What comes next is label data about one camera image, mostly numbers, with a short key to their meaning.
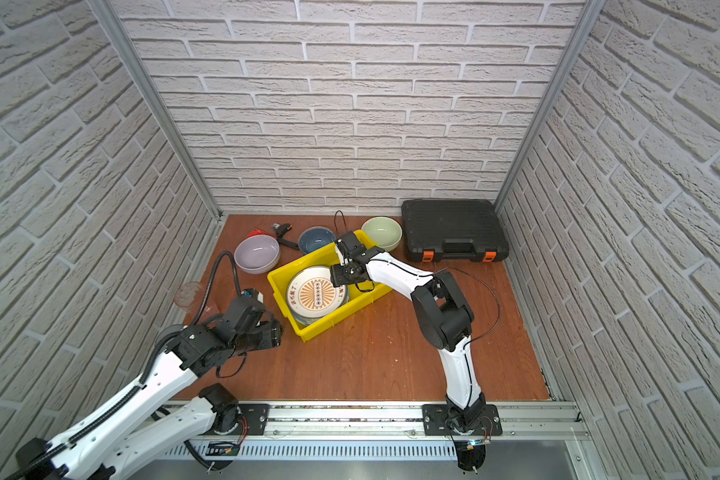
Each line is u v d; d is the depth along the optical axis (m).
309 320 0.89
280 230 1.13
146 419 0.47
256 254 1.05
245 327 0.58
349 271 0.70
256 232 1.12
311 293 0.93
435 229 1.07
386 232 1.10
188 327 0.54
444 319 0.53
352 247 0.76
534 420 0.76
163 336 0.51
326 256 1.00
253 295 0.70
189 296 0.92
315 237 1.07
